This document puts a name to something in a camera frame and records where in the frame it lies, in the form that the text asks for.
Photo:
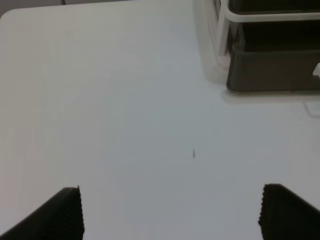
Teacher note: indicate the middle dark translucent drawer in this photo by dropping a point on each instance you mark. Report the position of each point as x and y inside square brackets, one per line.
[273, 6]

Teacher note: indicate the dark translucent drawer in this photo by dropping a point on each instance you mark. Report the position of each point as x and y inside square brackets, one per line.
[275, 56]
[273, 6]

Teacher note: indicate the bottom dark translucent drawer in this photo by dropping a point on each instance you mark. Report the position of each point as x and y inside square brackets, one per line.
[275, 56]

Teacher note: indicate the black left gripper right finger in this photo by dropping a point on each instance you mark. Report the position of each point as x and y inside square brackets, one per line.
[286, 216]

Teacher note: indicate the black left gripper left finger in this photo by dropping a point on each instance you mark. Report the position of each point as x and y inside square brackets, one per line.
[59, 218]

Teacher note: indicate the white plastic drawer cabinet frame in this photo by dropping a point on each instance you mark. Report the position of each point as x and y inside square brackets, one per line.
[212, 30]

